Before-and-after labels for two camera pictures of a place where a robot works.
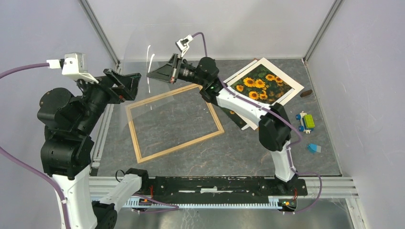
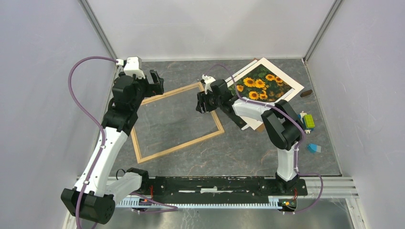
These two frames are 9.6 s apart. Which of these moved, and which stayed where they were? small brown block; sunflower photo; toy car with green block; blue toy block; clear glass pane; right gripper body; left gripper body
Moved: clear glass pane; left gripper body; right gripper body
Stayed: blue toy block; small brown block; toy car with green block; sunflower photo
